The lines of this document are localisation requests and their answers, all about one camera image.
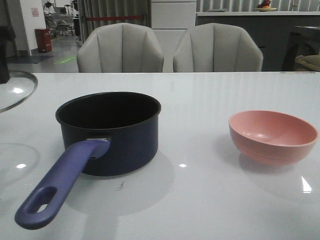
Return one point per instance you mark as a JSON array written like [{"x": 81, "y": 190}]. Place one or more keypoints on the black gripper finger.
[{"x": 7, "y": 34}]

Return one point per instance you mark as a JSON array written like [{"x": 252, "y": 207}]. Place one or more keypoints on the glass pot lid purple knob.
[{"x": 20, "y": 86}]

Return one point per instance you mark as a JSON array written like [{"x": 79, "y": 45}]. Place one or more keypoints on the pink bowl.
[{"x": 272, "y": 138}]

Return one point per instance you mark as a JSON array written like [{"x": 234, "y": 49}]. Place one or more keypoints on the red trash bin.
[{"x": 43, "y": 40}]

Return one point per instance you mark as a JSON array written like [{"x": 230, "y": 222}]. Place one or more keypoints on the red barrier tape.
[{"x": 115, "y": 18}]

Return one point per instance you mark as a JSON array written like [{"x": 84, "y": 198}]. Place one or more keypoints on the left beige upholstered chair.
[{"x": 121, "y": 48}]

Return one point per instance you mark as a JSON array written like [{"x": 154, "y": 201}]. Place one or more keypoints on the beige upholstered chair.
[
  {"x": 121, "y": 48},
  {"x": 216, "y": 47}
]

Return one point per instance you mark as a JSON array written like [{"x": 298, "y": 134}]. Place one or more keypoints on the white cabinet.
[{"x": 169, "y": 20}]

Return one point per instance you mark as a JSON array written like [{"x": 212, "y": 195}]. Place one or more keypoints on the right beige upholstered chair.
[{"x": 216, "y": 47}]

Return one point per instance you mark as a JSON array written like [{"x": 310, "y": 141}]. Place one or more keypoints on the fruit plate on counter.
[{"x": 265, "y": 6}]

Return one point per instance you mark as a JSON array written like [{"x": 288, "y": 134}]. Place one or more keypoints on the grey counter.
[{"x": 274, "y": 32}]

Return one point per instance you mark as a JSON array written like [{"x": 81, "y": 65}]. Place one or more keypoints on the olive cushion seat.
[{"x": 309, "y": 63}]

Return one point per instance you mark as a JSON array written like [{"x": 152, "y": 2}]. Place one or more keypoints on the dark blue saucepan purple handle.
[{"x": 104, "y": 134}]

